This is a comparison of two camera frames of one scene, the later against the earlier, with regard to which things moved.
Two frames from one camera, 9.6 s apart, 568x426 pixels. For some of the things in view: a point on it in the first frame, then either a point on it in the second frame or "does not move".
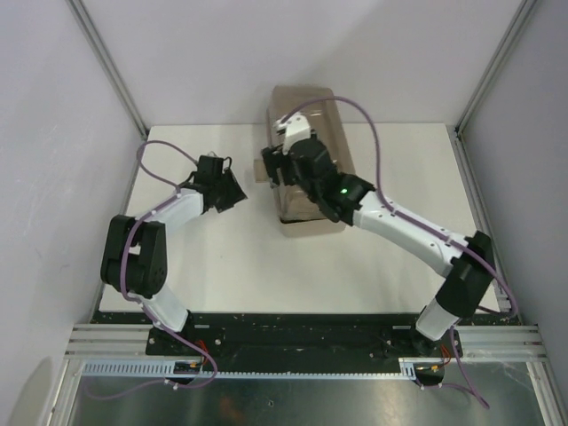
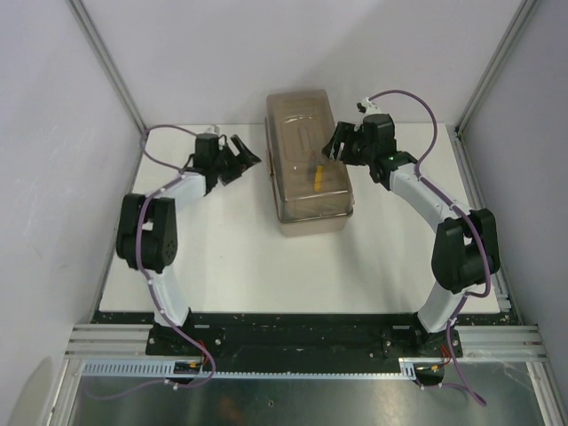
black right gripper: (273, 161) → (344, 133)
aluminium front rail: (130, 342) does not move
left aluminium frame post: (109, 65) does not move
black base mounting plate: (306, 340) does not move
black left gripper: (235, 193) → (246, 159)
